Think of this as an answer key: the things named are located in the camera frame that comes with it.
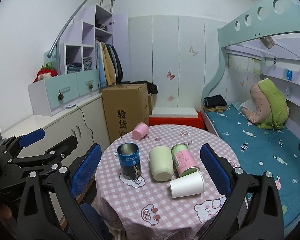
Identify pink plastic cup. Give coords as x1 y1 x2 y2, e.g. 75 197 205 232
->
132 122 149 140

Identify blue trouser leg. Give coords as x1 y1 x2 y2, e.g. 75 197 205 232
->
80 203 113 240

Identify green pink label can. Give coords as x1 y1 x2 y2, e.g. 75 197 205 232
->
171 143 199 177

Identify grey stair handrail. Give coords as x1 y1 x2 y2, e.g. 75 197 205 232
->
46 0 116 59

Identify red strawberry plush toy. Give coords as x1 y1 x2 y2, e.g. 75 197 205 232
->
34 61 58 83

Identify black power cable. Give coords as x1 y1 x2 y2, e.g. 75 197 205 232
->
75 103 96 145

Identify red storage box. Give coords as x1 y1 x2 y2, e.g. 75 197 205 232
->
149 111 205 129

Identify hanging clothes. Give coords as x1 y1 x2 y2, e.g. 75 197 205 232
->
95 40 123 88

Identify tall cardboard box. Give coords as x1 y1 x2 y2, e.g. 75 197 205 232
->
102 83 149 142

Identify black blue cool towel can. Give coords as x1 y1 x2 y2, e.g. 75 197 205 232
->
116 142 141 180

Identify pale green cup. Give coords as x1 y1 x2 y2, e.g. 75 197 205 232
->
149 146 174 182

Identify teal patterned bed mattress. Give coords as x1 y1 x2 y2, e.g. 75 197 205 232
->
206 105 300 228

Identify teal bunk bed frame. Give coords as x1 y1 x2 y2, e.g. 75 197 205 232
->
202 0 300 99

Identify green pink folded quilt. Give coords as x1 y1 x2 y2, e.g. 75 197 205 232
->
241 78 289 130

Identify white wardrobe doors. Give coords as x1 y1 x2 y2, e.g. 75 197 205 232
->
128 16 225 111

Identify white paper cup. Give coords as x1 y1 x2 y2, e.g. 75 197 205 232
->
170 171 205 198

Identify lilac cubby shelf stairs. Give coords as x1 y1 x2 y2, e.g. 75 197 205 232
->
59 4 113 74

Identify cream low cabinet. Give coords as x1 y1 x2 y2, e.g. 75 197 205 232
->
2 93 110 158

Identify dark folded clothes pile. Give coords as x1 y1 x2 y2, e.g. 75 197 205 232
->
203 94 227 113

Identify teal drawer unit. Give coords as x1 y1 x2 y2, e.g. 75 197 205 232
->
28 69 99 116

